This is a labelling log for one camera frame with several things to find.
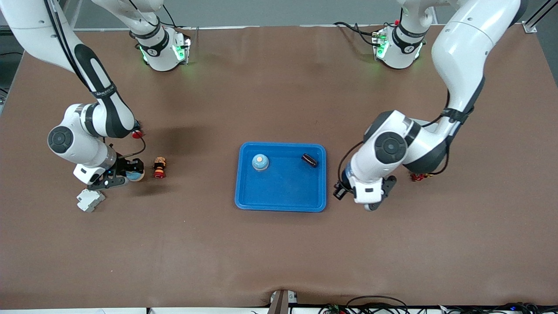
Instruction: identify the blue plastic tray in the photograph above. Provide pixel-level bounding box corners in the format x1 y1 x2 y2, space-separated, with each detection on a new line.
235 142 327 213

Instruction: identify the white circuit breaker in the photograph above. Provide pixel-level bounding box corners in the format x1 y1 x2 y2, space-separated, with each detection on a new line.
76 188 106 213

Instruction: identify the black camera cable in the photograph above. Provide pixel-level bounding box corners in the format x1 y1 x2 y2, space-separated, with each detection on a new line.
338 140 364 192
102 135 147 160

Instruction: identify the black cable loop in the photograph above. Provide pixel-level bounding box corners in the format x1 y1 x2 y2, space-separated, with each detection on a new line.
347 296 410 314

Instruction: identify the grey metal mount bracket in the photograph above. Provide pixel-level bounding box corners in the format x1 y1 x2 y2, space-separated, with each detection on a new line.
268 289 299 314

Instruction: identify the black base cable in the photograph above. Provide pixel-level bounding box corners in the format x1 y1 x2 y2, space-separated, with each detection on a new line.
333 21 378 46
161 4 192 30

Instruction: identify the tangled cable bundle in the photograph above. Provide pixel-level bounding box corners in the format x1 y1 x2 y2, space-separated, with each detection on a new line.
440 302 558 314

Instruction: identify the aluminium frame post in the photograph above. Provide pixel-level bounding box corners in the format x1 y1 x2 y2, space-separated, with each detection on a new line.
521 0 558 34

